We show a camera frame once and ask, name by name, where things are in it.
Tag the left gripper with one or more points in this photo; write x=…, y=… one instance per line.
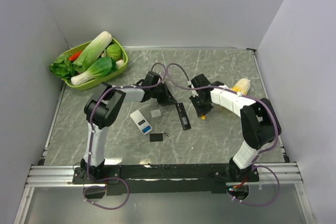
x=168, y=98

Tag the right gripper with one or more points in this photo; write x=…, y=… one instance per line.
x=200, y=111

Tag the white battery cover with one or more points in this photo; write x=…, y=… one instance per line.
x=155, y=113

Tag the black remote control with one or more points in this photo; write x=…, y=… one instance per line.
x=183, y=116

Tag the white red remote control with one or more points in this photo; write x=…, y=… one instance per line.
x=141, y=122

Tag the black battery cover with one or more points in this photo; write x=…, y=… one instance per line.
x=156, y=137

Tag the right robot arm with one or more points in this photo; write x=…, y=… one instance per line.
x=260, y=126

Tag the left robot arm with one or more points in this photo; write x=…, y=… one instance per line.
x=103, y=108

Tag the yellow white cabbage toy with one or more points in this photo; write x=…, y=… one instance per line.
x=242, y=86

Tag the bok choy toy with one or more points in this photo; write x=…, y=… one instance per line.
x=99, y=69

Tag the round green cabbage toy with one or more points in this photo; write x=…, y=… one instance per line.
x=114, y=51

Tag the napa cabbage toy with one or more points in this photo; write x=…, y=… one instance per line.
x=91, y=53

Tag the green plastic basket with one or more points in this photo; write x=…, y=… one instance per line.
x=121, y=66

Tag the red chili pepper toy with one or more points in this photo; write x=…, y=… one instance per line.
x=75, y=56

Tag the green lettuce toy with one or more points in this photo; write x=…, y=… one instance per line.
x=62, y=67

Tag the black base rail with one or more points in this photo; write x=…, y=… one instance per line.
x=166, y=178

